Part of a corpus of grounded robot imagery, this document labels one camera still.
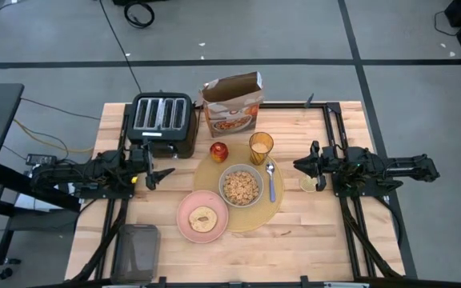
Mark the toasted bagel half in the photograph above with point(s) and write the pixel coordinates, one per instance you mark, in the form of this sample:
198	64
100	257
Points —
196	224

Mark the clear dark plastic container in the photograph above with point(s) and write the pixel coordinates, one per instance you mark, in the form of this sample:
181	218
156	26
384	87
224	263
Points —
134	256

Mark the amber faceted glass tumbler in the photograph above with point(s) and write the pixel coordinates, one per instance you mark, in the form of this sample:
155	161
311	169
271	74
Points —
254	140

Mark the cereal rings heap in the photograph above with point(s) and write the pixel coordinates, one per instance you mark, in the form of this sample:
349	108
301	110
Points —
240	188

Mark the pink round plate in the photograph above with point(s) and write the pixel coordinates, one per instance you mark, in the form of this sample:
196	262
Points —
186	224

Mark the red yellow apple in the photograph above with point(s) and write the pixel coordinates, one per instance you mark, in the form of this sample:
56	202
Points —
219	153

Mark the white paper sheet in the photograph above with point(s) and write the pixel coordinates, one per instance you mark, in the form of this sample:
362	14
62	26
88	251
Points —
46	200

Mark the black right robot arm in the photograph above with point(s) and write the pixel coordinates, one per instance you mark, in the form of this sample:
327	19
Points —
406	168

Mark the grey ceramic bowl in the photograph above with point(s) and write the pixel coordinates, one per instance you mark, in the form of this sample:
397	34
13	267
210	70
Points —
221	186

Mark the black four-slot toaster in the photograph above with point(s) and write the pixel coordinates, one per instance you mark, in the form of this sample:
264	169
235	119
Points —
182	140

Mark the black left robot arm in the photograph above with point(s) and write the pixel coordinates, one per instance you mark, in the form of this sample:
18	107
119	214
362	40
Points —
74	172

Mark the black power adapter brick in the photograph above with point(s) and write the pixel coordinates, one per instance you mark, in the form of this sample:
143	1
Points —
40	159

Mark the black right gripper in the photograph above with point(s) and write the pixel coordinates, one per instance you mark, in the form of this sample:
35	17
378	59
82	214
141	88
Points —
324	162

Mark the black aluminium table frame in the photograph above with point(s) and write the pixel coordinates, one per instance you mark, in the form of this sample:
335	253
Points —
286	105

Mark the round woven beige placemat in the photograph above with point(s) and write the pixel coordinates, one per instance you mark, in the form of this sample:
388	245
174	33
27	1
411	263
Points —
254	220

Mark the pumpkin cereal box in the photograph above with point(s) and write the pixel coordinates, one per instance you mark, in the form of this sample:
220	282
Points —
232	120

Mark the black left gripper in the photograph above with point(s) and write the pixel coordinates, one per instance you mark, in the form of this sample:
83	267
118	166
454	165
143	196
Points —
140	160

